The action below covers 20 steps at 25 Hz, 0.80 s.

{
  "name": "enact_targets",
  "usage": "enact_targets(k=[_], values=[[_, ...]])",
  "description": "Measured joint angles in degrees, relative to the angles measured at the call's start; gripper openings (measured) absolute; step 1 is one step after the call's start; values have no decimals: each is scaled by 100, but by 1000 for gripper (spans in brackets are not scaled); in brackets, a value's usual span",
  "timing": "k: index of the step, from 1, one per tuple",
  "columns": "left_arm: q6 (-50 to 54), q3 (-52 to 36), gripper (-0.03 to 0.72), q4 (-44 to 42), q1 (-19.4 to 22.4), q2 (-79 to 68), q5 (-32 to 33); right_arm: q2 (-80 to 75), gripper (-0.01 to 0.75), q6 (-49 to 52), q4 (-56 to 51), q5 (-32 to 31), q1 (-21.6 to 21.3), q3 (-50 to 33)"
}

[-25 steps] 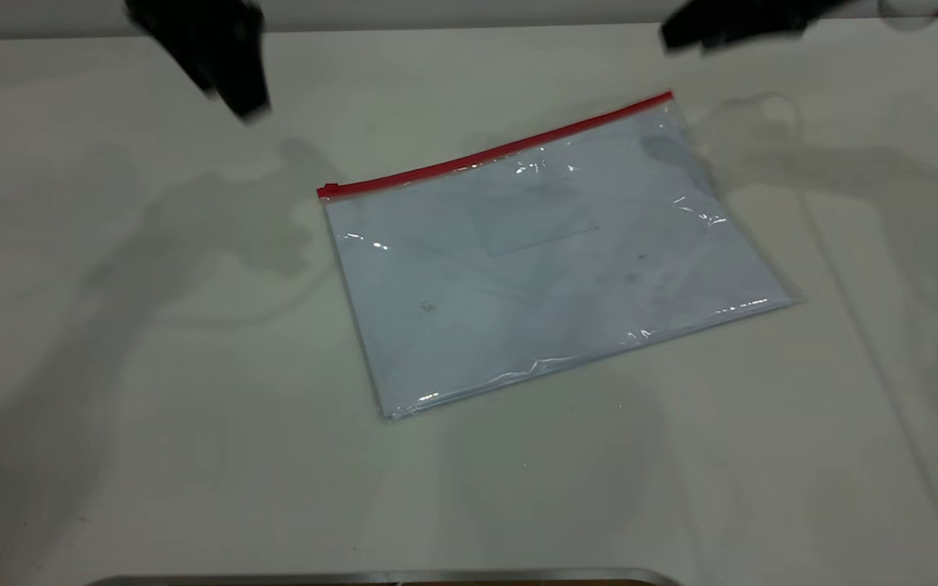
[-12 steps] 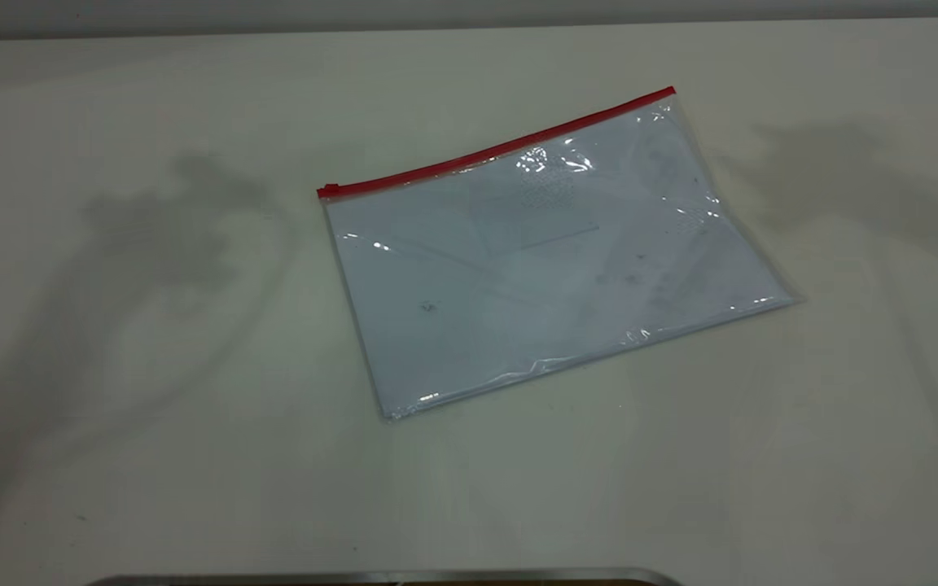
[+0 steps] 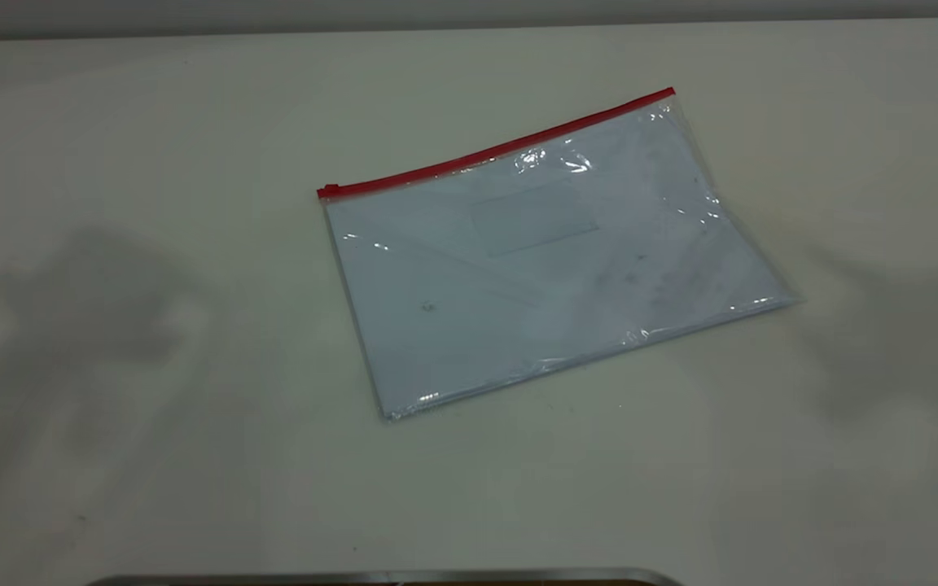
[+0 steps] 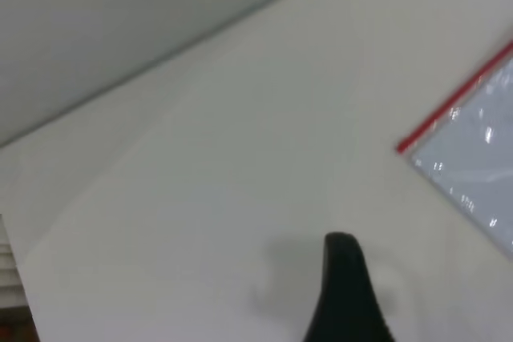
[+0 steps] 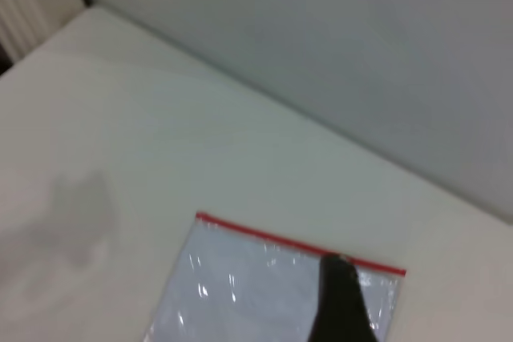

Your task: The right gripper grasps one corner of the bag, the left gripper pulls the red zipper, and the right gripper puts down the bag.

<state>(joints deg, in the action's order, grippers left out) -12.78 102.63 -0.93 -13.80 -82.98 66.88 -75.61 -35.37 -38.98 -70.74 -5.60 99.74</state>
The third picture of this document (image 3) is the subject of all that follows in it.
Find clear zipper bag red strip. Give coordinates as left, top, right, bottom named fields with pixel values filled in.
left=316, top=86, right=802, bottom=422

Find silver metal frame edge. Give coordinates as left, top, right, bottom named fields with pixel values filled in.
left=82, top=567, right=686, bottom=586

